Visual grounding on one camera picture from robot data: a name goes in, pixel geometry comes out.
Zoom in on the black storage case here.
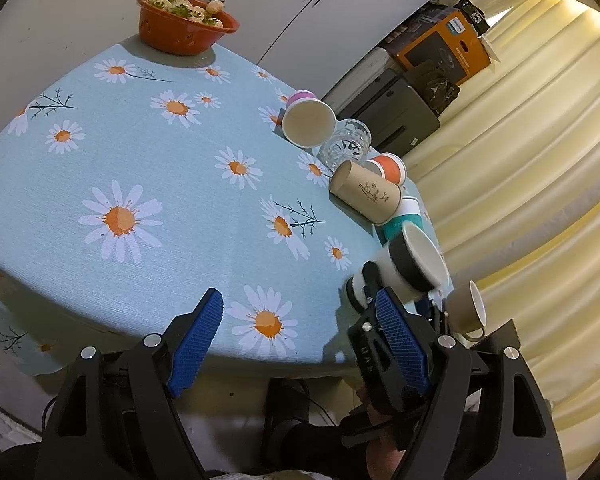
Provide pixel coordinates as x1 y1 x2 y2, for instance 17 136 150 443
339 67 442 157

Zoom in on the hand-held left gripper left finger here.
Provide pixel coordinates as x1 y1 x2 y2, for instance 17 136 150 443
35 288 225 480

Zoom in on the white cabinet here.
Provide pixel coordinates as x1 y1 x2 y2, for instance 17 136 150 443
212 0 463 103

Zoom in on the teal and white paper cup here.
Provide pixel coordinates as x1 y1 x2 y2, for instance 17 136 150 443
377 197 427 246

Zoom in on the pile of pale strawberries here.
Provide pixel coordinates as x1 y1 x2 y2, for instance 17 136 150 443
147 0 227 29

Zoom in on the dark bag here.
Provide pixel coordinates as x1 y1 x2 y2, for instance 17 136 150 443
403 59 462 116

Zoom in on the white cup with black band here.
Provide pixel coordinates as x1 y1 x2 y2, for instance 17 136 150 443
346 222 451 312

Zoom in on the small black device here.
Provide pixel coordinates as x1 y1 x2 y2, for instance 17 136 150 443
455 0 491 37

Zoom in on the light blue daisy tablecloth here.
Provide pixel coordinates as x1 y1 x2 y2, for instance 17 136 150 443
0 40 453 378

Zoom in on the person's right hand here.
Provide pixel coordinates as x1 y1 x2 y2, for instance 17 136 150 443
357 385 408 480

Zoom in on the orange and black cardboard box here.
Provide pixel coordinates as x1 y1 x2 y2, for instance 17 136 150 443
382 4 492 86

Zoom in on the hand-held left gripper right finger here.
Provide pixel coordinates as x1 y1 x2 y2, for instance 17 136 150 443
374 287 567 480

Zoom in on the grey box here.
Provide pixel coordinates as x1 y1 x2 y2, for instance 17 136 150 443
324 47 398 111

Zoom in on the beige mug with handle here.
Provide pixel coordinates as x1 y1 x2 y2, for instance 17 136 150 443
444 280 488 342

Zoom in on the black cable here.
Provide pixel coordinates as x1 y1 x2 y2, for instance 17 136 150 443
300 392 346 428

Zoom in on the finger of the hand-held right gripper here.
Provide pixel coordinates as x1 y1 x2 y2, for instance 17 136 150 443
347 310 417 417
416 298 453 336

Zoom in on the brown kraft paper cup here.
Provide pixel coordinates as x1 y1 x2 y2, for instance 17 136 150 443
328 160 403 225

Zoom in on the clear glass tumbler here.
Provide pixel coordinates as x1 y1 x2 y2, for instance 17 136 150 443
319 118 372 172

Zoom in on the cream curtain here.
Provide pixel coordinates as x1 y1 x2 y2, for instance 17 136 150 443
402 0 600 480

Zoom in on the pink paper cup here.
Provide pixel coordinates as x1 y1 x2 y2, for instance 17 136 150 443
281 89 337 149

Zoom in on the orange paper cup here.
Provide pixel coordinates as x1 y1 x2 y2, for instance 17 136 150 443
366 153 407 186

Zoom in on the orange colander bowl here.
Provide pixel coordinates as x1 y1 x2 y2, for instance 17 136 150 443
137 0 241 56

